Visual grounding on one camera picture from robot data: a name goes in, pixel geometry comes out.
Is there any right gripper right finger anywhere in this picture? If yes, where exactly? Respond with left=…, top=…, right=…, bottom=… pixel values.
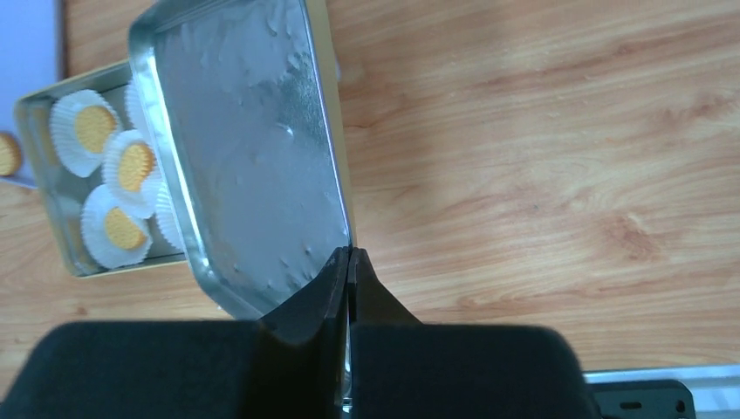
left=347, top=248, right=600, bottom=418

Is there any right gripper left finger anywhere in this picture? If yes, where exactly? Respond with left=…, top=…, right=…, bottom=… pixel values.
left=1, top=247, right=351, bottom=418

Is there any round yellow cookie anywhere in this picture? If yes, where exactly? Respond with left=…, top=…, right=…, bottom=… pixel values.
left=74, top=106, right=118, bottom=154
left=0, top=132, right=23, bottom=176
left=104, top=207, right=147, bottom=251
left=117, top=142, right=155, bottom=192

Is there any silver square tin lid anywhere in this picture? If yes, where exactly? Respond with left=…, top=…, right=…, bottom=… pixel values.
left=128, top=1, right=354, bottom=319

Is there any gold square cookie tin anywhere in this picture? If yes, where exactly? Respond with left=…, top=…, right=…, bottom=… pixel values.
left=14, top=60, right=185, bottom=278

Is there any lavender plastic tray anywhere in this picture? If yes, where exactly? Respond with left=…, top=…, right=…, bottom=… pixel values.
left=1, top=0, right=64, bottom=189

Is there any white paper cup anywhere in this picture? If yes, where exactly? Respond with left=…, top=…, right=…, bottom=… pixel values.
left=124, top=79, right=151, bottom=143
left=80, top=184, right=153, bottom=270
left=49, top=89, right=123, bottom=178
left=154, top=184, right=184, bottom=252
left=102, top=129, right=161, bottom=219

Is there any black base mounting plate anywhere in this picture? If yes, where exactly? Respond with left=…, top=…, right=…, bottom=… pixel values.
left=590, top=380, right=696, bottom=419

